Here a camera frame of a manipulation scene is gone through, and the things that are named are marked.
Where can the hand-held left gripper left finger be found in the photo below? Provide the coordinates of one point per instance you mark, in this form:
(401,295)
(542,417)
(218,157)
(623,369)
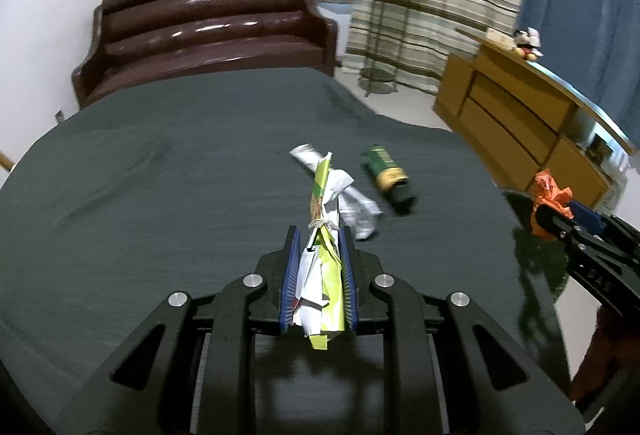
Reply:
(290,277)

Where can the orange plastic bag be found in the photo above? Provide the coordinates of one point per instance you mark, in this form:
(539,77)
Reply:
(550,190)

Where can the metal plant stand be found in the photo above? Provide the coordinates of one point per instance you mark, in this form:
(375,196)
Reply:
(382,35)

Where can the mouse plush toy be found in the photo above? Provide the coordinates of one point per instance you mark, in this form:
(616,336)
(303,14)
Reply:
(527,45)

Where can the small beige box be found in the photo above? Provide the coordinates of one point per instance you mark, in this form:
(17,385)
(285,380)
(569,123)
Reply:
(497,37)

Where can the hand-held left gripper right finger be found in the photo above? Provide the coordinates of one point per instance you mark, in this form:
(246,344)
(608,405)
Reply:
(348,277)

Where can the dark grey tablecloth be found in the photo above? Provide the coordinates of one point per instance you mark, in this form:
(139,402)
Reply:
(150,195)

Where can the green white wrapper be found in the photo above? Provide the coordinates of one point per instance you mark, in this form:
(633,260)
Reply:
(322,285)

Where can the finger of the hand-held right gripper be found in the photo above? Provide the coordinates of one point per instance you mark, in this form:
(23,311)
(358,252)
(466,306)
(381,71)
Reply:
(555,222)
(585,212)

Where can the person's right forearm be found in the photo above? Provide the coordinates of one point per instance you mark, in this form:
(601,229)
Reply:
(605,355)

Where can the wooden cabinet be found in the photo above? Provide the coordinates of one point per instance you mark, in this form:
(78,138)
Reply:
(515,120)

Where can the wall socket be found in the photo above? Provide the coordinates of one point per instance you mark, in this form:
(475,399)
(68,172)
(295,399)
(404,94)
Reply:
(59,115)

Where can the bamboo chair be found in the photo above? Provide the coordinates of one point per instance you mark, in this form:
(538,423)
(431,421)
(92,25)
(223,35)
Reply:
(4,161)

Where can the blue curtain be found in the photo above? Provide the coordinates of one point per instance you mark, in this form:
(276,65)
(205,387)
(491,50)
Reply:
(580,5)

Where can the green bottle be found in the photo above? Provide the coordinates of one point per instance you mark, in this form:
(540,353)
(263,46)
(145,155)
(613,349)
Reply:
(385,170)

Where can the brown leather sofa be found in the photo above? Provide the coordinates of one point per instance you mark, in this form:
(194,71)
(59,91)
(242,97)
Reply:
(200,40)

